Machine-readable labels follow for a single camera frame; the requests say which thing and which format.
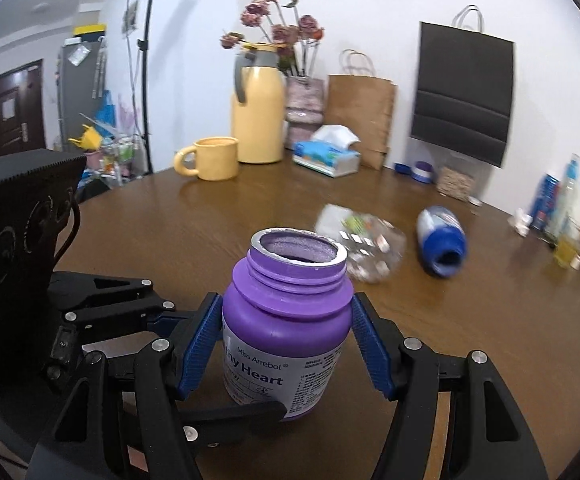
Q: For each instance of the clear jar of grains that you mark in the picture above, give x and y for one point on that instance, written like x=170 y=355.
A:
x=454 y=182

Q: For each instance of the wall picture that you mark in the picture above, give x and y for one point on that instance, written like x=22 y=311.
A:
x=131 y=17

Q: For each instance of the yellow ceramic mug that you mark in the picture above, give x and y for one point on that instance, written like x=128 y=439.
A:
x=215 y=159

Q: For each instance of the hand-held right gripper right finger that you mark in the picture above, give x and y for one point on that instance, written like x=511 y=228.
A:
x=372 y=350

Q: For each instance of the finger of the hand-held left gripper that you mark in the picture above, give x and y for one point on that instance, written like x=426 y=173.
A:
x=120 y=305
x=235 y=419

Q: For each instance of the small yellow liquid bottle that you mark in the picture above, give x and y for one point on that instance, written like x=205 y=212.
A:
x=564 y=252

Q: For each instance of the dark wooden door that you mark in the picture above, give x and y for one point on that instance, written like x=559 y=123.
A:
x=12 y=110

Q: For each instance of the yellow thermos jug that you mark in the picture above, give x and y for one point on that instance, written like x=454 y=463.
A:
x=260 y=110

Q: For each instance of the clear plastic bag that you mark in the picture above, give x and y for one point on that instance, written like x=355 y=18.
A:
x=369 y=250

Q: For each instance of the dried pink flowers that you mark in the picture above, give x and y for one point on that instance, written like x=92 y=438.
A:
x=282 y=32

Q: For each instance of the blue tissue box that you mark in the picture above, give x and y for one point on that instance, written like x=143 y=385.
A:
x=325 y=157

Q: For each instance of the yellow plastic toy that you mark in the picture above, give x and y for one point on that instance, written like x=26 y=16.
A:
x=89 y=139

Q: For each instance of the blue lid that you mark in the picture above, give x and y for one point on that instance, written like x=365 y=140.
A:
x=402 y=168

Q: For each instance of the black light stand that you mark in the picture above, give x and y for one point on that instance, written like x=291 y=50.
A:
x=146 y=85

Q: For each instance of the blue can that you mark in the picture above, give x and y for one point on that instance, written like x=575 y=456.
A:
x=544 y=205

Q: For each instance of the black paper bag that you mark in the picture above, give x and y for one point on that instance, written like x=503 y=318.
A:
x=462 y=90

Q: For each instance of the pink patterned vase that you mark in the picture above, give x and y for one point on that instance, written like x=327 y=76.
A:
x=304 y=110

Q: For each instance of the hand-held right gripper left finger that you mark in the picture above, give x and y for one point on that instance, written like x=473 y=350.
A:
x=200 y=347

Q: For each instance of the brown paper bag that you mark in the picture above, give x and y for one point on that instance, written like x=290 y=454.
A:
x=362 y=105

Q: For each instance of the blue and white bottle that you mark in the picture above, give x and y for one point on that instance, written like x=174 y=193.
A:
x=439 y=240

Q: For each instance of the yellow box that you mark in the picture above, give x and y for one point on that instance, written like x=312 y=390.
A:
x=90 y=31

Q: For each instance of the grey refrigerator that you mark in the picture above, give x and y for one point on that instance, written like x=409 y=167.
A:
x=77 y=95

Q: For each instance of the purple plastic bottle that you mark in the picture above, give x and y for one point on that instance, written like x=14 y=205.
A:
x=285 y=320

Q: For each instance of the small white object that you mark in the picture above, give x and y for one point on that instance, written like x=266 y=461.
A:
x=521 y=222

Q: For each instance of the clear plastic bottle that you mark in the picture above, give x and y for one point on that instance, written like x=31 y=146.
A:
x=568 y=200

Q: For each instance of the blue plastic bag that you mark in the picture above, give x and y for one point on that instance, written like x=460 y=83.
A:
x=106 y=112

